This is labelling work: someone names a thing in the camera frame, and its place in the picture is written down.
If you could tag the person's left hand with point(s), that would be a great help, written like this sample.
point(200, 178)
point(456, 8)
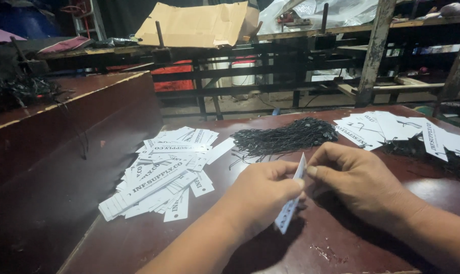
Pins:
point(258, 190)

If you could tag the person's right hand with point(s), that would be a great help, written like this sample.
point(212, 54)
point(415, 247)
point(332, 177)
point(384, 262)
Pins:
point(355, 182)

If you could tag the white paper hang tag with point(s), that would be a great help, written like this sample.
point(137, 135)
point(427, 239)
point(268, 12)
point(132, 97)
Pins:
point(291, 201)

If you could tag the pile of strung white tags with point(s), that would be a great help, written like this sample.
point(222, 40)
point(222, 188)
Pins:
point(401, 131)

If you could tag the pile of unstrung white tags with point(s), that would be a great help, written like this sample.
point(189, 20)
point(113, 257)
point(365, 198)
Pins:
point(165, 175)

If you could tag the white plastic bucket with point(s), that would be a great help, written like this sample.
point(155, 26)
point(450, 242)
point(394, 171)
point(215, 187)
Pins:
point(243, 70)

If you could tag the clear plastic sheet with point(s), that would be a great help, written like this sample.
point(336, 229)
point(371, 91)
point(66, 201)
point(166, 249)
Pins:
point(329, 13)

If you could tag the brown cardboard sheet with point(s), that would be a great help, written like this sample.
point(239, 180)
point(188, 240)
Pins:
point(195, 24)

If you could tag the metal step ladder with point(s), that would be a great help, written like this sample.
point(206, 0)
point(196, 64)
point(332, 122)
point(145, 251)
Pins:
point(87, 19)

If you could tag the pink cloth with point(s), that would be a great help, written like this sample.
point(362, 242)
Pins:
point(64, 44)

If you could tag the blue plastic barrel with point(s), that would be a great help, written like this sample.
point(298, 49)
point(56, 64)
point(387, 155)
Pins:
point(20, 19)

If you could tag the metal frame workbench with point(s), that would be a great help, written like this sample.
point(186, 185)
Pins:
point(291, 64)

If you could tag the weathered wooden post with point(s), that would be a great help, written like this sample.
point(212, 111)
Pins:
point(372, 51)

